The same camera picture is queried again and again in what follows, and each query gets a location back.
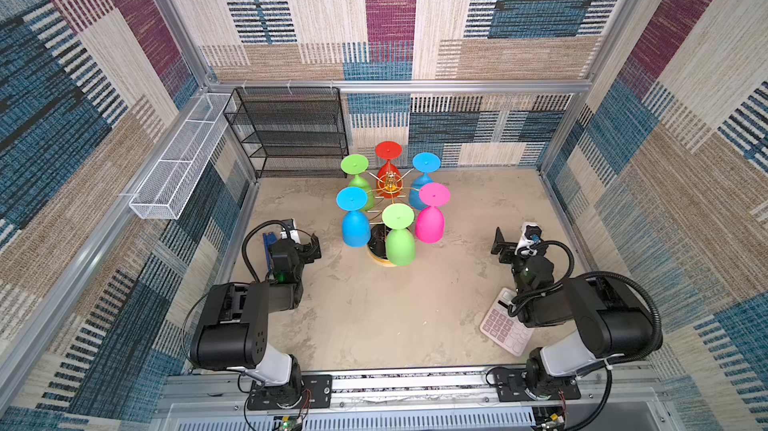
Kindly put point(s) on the front blue plastic wine glass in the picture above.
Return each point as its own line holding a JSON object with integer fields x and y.
{"x": 356, "y": 230}

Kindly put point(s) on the green plastic wine glass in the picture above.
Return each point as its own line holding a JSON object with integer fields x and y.
{"x": 356, "y": 166}
{"x": 399, "y": 242}

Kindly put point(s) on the back blue plastic wine glass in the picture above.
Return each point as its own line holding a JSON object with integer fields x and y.
{"x": 424, "y": 163}

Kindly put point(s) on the white wire mesh basket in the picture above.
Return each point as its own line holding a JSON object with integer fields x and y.
{"x": 165, "y": 192}

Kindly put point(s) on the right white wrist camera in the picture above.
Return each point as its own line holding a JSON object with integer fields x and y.
{"x": 531, "y": 234}

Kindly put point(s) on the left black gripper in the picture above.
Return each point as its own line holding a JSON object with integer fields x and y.
{"x": 308, "y": 247}

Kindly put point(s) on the black mesh shelf rack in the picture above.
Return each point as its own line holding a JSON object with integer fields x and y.
{"x": 290, "y": 132}

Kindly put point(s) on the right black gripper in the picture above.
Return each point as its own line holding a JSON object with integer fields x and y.
{"x": 508, "y": 251}

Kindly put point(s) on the magenta plastic wine glass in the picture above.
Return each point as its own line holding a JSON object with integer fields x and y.
{"x": 430, "y": 223}

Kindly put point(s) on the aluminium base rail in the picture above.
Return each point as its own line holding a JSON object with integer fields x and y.
{"x": 430, "y": 398}

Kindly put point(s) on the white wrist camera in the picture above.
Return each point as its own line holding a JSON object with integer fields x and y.
{"x": 290, "y": 231}
{"x": 531, "y": 234}

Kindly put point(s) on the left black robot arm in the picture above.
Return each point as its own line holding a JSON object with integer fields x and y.
{"x": 231, "y": 334}

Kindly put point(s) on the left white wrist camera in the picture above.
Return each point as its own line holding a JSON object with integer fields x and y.
{"x": 290, "y": 231}

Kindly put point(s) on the pink calculator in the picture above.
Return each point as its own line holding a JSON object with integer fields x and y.
{"x": 506, "y": 332}

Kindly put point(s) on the gold wire wine glass rack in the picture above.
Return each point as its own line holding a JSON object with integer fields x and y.
{"x": 376, "y": 244}

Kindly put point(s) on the red plastic wine glass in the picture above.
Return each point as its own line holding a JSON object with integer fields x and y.
{"x": 389, "y": 181}

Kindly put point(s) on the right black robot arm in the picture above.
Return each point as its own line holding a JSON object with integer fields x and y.
{"x": 565, "y": 325}

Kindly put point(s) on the blue plastic wine glass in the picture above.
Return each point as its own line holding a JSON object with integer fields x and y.
{"x": 424, "y": 163}
{"x": 356, "y": 230}

